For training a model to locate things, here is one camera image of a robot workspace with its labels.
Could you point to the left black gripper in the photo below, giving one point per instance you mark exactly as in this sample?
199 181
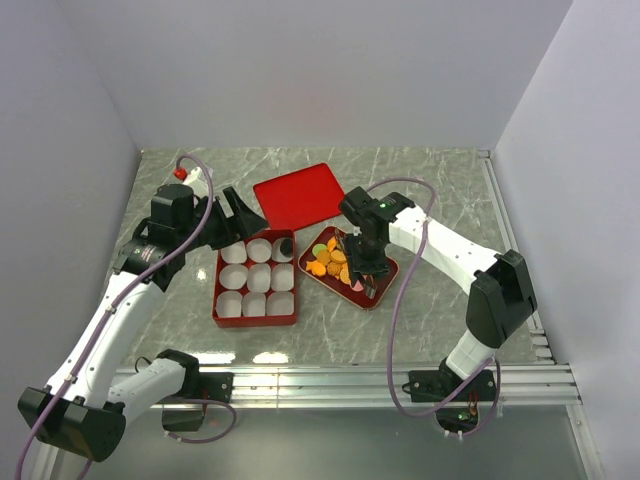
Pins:
242 223

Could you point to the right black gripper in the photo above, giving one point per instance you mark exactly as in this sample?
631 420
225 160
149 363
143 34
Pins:
356 263

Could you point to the black sandwich cookie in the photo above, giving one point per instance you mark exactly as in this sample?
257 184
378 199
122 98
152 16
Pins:
286 247

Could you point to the orange fish cookie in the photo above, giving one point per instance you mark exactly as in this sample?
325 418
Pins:
316 268

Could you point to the metal tongs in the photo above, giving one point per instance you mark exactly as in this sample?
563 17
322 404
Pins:
369 283

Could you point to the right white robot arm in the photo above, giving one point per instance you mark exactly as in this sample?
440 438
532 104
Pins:
498 285

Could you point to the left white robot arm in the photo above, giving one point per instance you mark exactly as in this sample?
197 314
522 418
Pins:
80 409

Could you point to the orange sandwich cookie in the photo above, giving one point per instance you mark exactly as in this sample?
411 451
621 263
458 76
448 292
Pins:
344 274

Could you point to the orange flower cookie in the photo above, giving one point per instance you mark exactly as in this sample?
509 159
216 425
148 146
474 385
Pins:
331 244

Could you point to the dark red gold-rimmed tray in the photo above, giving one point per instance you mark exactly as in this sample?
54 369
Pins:
331 280

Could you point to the green round cookie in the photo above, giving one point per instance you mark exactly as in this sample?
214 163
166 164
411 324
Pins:
317 248

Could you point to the red box lid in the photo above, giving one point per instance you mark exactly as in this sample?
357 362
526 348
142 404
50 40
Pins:
300 199

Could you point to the red cookie box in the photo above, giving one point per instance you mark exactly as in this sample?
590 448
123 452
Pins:
255 285

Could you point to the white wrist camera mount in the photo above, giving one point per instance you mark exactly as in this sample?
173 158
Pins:
195 179

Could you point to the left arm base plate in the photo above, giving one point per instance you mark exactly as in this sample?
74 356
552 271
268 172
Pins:
216 386

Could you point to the aluminium rail frame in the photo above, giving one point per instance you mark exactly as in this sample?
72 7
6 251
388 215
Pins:
365 386

